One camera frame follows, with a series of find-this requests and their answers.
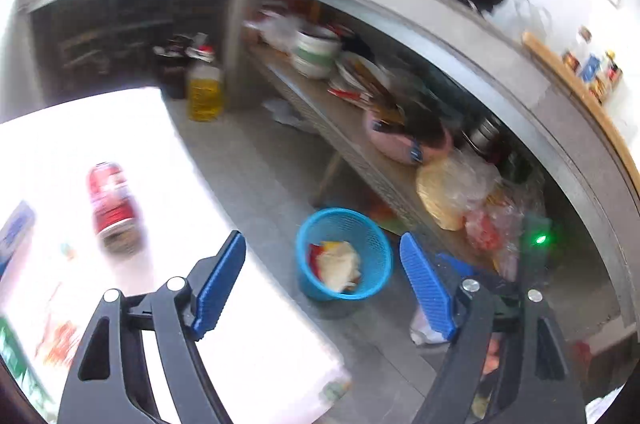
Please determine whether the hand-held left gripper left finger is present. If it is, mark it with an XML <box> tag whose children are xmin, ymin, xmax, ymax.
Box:
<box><xmin>57</xmin><ymin>229</ymin><xmax>247</xmax><ymax>424</ymax></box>

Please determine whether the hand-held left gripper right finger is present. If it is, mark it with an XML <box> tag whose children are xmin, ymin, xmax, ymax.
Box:
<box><xmin>399</xmin><ymin>231</ymin><xmax>587</xmax><ymax>424</ymax></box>

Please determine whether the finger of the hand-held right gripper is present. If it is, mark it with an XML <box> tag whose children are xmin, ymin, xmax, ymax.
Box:
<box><xmin>434</xmin><ymin>253</ymin><xmax>523</xmax><ymax>292</ymax></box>

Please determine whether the blue mesh wastebasket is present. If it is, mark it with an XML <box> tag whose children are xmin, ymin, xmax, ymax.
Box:
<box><xmin>295</xmin><ymin>207</ymin><xmax>394</xmax><ymax>302</ymax></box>

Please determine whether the brown paper bag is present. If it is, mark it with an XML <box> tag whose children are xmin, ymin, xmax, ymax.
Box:
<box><xmin>317</xmin><ymin>240</ymin><xmax>362</xmax><ymax>294</ymax></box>

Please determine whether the red snack bag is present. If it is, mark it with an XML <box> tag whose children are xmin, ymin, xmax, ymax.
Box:
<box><xmin>307</xmin><ymin>242</ymin><xmax>326</xmax><ymax>277</ymax></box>

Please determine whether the red drink can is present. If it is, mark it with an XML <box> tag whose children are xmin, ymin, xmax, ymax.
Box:
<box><xmin>86</xmin><ymin>161</ymin><xmax>143</xmax><ymax>255</ymax></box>

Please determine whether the blue cardboard box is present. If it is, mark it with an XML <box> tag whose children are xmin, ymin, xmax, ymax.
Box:
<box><xmin>0</xmin><ymin>200</ymin><xmax>37</xmax><ymax>277</ymax></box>

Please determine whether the pinkish crumpled plastic bag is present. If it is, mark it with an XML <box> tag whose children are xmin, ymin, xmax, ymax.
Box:
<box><xmin>410</xmin><ymin>307</ymin><xmax>451</xmax><ymax>347</ymax></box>

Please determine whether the clear bag with red contents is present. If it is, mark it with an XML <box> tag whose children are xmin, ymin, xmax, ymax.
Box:
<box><xmin>462</xmin><ymin>204</ymin><xmax>521</xmax><ymax>265</ymax></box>

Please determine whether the orange green plastic bag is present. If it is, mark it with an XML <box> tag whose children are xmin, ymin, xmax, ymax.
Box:
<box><xmin>367</xmin><ymin>199</ymin><xmax>401</xmax><ymax>235</ymax></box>

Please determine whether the clear bag with yellow contents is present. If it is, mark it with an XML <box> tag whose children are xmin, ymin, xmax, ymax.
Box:
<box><xmin>416</xmin><ymin>154</ymin><xmax>501</xmax><ymax>232</ymax></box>

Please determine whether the stainless steel container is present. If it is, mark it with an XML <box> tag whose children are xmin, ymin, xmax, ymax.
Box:
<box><xmin>465</xmin><ymin>117</ymin><xmax>503</xmax><ymax>155</ymax></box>

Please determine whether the pink basin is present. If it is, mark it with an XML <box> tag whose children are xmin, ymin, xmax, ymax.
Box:
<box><xmin>365</xmin><ymin>109</ymin><xmax>453</xmax><ymax>165</ymax></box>

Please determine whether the black pan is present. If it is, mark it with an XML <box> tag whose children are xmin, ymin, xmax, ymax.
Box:
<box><xmin>400</xmin><ymin>99</ymin><xmax>448</xmax><ymax>145</ymax></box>

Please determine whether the grey perforated shelf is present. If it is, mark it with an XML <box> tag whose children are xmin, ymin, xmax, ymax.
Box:
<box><xmin>245</xmin><ymin>42</ymin><xmax>501</xmax><ymax>270</ymax></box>

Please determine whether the white crumpled plastic bag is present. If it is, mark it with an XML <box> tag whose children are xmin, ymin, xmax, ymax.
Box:
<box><xmin>262</xmin><ymin>98</ymin><xmax>321</xmax><ymax>135</ymax></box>

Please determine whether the cooking oil bottle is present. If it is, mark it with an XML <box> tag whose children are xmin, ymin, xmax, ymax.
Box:
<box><xmin>187</xmin><ymin>47</ymin><xmax>223</xmax><ymax>122</ymax></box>

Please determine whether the dark sauce bottle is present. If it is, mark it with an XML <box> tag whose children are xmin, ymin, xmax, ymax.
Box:
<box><xmin>597</xmin><ymin>50</ymin><xmax>623</xmax><ymax>102</ymax></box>

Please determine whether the blue seasoning packet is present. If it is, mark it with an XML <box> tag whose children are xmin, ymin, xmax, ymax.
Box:
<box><xmin>581</xmin><ymin>54</ymin><xmax>603</xmax><ymax>84</ymax></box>

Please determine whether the dark ceramic jar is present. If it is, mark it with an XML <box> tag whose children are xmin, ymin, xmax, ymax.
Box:
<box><xmin>155</xmin><ymin>37</ymin><xmax>193</xmax><ymax>100</ymax></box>

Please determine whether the clear seasoning bottle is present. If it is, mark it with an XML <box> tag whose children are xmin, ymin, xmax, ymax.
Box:
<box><xmin>574</xmin><ymin>26</ymin><xmax>594</xmax><ymax>65</ymax></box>

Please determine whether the green snack packet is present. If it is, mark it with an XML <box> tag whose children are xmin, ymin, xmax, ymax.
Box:
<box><xmin>0</xmin><ymin>317</ymin><xmax>36</xmax><ymax>405</ymax></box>

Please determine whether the stack of plates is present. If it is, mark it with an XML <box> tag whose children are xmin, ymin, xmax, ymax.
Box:
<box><xmin>327</xmin><ymin>52</ymin><xmax>401</xmax><ymax>107</ymax></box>

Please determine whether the stack of white bowls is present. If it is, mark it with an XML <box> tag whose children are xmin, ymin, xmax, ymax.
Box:
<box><xmin>290</xmin><ymin>27</ymin><xmax>343</xmax><ymax>80</ymax></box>

